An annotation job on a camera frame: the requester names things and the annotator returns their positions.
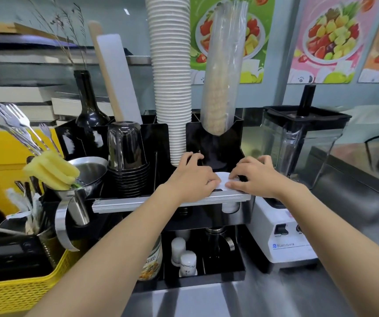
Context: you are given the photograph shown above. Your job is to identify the person's right hand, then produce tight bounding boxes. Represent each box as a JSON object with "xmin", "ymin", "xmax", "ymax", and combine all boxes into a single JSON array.
[{"xmin": 225, "ymin": 155, "xmax": 290, "ymax": 199}]

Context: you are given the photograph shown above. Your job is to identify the person's left hand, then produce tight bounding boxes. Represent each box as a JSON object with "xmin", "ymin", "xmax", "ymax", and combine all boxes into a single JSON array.
[{"xmin": 164, "ymin": 152, "xmax": 222, "ymax": 206}]

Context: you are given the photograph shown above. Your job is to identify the white cup lid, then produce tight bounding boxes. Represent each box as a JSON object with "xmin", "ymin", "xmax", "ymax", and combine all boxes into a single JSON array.
[{"xmin": 213, "ymin": 172, "xmax": 240, "ymax": 192}]

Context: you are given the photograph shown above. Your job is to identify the person's right forearm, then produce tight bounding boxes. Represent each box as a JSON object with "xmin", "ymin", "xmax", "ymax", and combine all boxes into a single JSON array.
[{"xmin": 274, "ymin": 185, "xmax": 379, "ymax": 317}]

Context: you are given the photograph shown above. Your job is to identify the person's left forearm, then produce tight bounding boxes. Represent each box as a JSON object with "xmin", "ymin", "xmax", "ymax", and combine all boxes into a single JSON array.
[{"xmin": 26, "ymin": 186, "xmax": 181, "ymax": 317}]

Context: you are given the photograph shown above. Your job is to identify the steel cup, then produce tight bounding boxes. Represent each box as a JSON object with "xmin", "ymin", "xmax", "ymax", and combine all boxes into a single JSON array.
[{"xmin": 205, "ymin": 227, "xmax": 235, "ymax": 259}]

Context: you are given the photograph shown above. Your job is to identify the white blender base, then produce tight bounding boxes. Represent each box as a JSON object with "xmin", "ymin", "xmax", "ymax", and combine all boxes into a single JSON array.
[{"xmin": 245, "ymin": 194, "xmax": 319, "ymax": 274}]

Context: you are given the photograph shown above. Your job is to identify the clear blender jar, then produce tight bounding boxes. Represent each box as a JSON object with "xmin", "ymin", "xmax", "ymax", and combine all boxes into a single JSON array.
[{"xmin": 261, "ymin": 105, "xmax": 352, "ymax": 209}]

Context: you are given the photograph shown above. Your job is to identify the white shaker bottle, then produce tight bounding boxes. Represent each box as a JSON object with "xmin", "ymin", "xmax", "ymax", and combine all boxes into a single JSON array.
[
  {"xmin": 171, "ymin": 237, "xmax": 186, "ymax": 267},
  {"xmin": 179, "ymin": 250, "xmax": 198, "ymax": 278}
]

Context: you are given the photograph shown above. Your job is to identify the black cup organizer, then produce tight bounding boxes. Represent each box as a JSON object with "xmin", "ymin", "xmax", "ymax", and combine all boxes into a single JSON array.
[{"xmin": 55, "ymin": 110, "xmax": 253, "ymax": 292}]

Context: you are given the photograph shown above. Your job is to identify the stack of black cups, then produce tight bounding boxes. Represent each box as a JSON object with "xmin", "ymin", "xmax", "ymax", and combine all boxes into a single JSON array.
[{"xmin": 107, "ymin": 121, "xmax": 150, "ymax": 199}]

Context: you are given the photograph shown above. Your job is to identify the labelled sauce jar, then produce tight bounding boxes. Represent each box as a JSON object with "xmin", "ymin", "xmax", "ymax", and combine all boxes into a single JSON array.
[{"xmin": 138, "ymin": 234, "xmax": 163, "ymax": 282}]

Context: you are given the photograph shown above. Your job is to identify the clear plastic cup sleeve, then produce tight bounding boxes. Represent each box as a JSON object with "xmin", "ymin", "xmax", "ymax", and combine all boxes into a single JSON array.
[{"xmin": 200, "ymin": 0, "xmax": 249, "ymax": 136}]

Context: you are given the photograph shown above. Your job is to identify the black blender tamper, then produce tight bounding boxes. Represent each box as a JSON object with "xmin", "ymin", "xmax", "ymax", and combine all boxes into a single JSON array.
[{"xmin": 296, "ymin": 84, "xmax": 317, "ymax": 118}]

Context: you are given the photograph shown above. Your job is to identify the stack of white paper cups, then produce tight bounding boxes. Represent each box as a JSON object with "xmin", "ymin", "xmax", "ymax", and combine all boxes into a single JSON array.
[{"xmin": 144, "ymin": 0, "xmax": 192, "ymax": 167}]

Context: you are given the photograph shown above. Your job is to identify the steel funnel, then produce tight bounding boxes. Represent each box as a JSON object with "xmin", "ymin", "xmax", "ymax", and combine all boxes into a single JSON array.
[{"xmin": 54, "ymin": 156, "xmax": 109, "ymax": 252}]

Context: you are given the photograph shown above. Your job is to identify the dark glass wine bottle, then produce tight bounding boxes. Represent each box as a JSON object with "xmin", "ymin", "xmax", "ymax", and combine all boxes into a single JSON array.
[{"xmin": 73, "ymin": 70, "xmax": 111, "ymax": 129}]

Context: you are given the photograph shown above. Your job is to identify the green fruit poster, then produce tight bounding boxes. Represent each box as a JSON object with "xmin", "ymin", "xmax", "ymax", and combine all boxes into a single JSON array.
[{"xmin": 189, "ymin": 0, "xmax": 276, "ymax": 85}]

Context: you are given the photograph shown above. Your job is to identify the wooden stick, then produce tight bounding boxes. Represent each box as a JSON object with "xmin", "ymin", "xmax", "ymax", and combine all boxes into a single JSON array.
[{"xmin": 88, "ymin": 20, "xmax": 124, "ymax": 123}]

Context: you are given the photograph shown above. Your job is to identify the yellow sponge brush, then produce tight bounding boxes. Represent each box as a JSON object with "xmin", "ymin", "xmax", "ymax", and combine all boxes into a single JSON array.
[{"xmin": 22, "ymin": 151, "xmax": 80, "ymax": 191}]

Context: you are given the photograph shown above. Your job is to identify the pink fruit poster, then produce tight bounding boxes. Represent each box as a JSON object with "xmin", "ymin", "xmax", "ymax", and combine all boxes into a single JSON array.
[{"xmin": 287, "ymin": 0, "xmax": 379, "ymax": 85}]

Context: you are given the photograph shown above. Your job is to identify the bunch of steel forks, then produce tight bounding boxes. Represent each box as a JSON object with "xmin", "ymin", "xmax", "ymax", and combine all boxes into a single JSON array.
[{"xmin": 0, "ymin": 101, "xmax": 62, "ymax": 156}]

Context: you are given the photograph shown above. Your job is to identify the dried grass sprigs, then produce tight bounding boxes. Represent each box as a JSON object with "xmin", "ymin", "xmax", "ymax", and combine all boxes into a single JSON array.
[{"xmin": 24, "ymin": 0, "xmax": 88, "ymax": 71}]

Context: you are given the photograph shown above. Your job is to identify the yellow cutting board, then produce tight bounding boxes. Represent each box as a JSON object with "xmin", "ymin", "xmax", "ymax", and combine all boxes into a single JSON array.
[{"xmin": 0, "ymin": 128, "xmax": 65, "ymax": 216}]

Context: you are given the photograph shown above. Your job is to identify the black electronic device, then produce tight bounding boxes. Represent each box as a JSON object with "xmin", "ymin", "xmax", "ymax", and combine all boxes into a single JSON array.
[{"xmin": 0, "ymin": 235, "xmax": 54, "ymax": 285}]

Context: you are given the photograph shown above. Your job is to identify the yellow plastic basket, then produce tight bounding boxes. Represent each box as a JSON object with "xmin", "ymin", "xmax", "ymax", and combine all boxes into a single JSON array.
[{"xmin": 0, "ymin": 246, "xmax": 79, "ymax": 317}]

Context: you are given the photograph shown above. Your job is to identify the silver metal rail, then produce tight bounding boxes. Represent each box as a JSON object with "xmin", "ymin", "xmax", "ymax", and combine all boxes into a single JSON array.
[{"xmin": 92, "ymin": 191, "xmax": 252, "ymax": 214}]

